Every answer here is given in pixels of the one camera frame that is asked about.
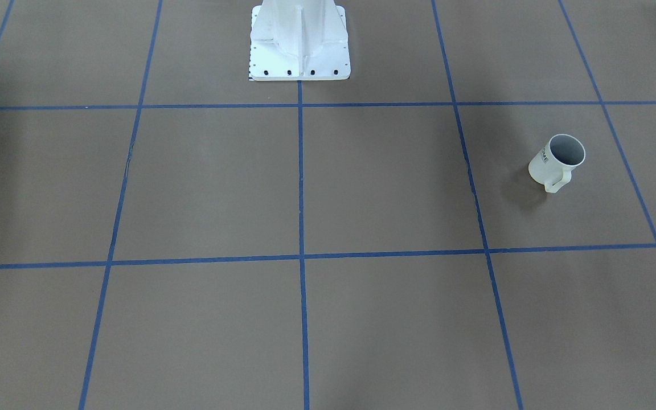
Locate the white ribbed HOME mug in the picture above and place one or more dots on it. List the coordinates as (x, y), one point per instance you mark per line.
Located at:
(553, 165)

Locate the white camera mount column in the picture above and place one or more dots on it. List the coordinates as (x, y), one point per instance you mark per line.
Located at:
(299, 41)

